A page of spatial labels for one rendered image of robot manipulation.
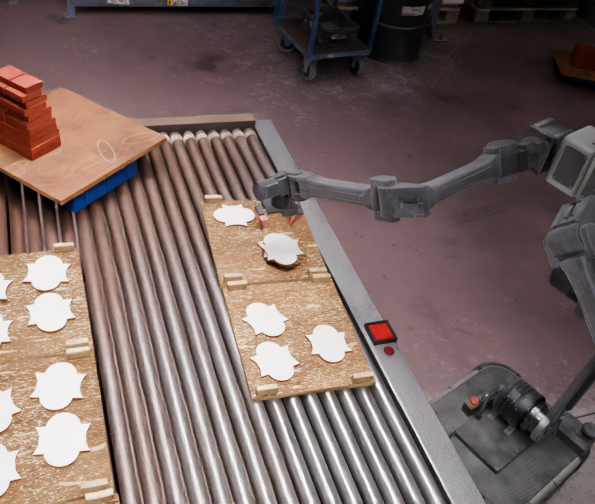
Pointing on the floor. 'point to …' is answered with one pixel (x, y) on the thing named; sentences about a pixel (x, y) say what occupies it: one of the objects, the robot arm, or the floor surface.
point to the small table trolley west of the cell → (294, 38)
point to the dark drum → (395, 29)
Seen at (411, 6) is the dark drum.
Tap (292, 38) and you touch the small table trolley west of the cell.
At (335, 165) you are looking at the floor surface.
